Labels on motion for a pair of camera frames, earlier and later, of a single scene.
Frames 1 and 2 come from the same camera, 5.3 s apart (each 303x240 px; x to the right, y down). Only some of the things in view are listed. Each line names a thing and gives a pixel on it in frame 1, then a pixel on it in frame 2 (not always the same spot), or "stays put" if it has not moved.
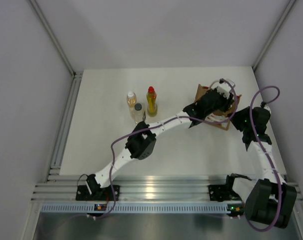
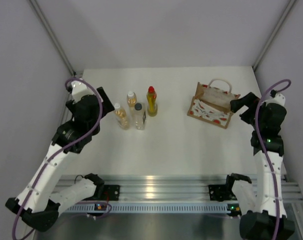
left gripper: (226, 102) -> (107, 107)
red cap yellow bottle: (151, 97) stays put
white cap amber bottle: (131, 98) stays put
